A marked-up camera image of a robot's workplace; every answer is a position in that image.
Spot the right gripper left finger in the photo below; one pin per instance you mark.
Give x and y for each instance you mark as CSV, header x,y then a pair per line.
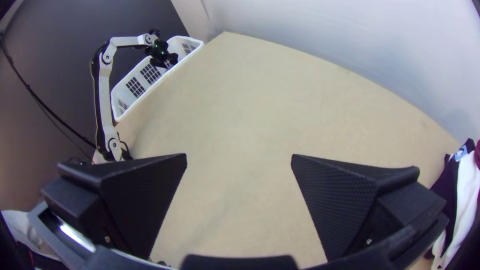
x,y
135,195

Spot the white laundry basket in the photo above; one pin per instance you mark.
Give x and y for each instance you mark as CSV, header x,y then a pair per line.
x,y
180,40

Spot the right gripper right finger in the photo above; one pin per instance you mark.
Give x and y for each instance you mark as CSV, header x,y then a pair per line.
x,y
337,202

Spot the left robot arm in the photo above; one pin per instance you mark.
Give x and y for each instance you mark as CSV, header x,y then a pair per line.
x,y
102,86

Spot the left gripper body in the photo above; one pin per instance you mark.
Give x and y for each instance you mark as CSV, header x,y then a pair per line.
x,y
164,60

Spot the heap of clothes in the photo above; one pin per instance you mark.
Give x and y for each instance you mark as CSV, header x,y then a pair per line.
x,y
465,187

